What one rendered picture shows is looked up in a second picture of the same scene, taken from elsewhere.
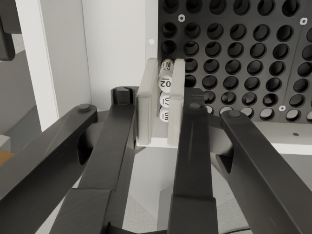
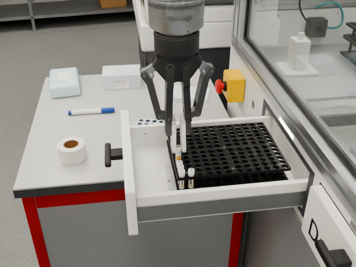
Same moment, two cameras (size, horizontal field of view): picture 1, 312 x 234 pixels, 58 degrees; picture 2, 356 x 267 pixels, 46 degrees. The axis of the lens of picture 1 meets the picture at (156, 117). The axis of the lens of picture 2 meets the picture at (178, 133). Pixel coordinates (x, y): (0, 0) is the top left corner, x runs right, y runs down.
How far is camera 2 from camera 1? 0.79 m
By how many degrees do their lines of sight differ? 85
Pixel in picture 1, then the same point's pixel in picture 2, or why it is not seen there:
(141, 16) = (162, 179)
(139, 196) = not seen: outside the picture
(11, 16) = (115, 151)
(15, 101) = not seen: outside the picture
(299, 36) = (225, 150)
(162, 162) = not seen: outside the picture
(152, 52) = (169, 184)
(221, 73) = (201, 161)
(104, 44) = (144, 190)
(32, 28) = (126, 145)
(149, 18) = (166, 175)
